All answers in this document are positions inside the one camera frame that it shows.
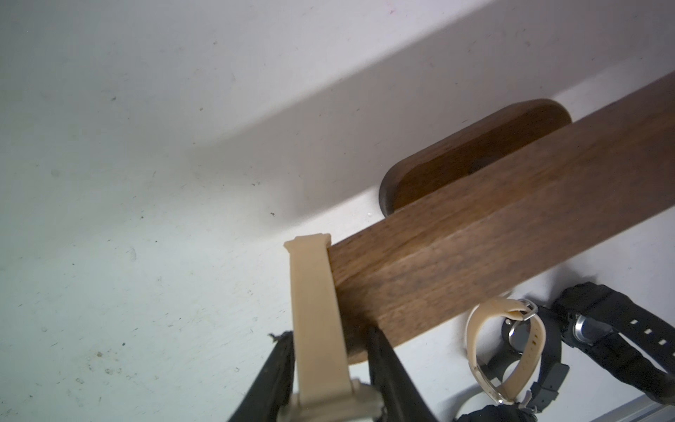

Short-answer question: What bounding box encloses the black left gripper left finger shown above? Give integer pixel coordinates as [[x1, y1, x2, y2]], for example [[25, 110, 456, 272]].
[[230, 332, 295, 422]]

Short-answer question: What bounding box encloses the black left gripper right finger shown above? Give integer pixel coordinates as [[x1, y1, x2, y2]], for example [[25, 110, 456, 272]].
[[366, 326, 437, 421]]

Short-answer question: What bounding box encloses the beige band smartwatch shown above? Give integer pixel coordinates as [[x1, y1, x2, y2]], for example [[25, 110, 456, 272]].
[[465, 297, 547, 405]]

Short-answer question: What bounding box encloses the brown wooden watch stand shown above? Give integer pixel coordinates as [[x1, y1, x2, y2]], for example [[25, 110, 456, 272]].
[[329, 75, 674, 363]]

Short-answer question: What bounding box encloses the black square digital watch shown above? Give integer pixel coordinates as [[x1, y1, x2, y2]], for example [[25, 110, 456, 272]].
[[552, 282, 674, 405]]

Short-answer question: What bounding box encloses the black round bracelet watch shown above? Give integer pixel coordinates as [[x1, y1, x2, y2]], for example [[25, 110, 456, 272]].
[[455, 404, 538, 422]]

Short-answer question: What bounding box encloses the dark grey strap watch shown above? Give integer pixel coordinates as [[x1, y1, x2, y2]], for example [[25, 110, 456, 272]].
[[481, 307, 570, 415]]

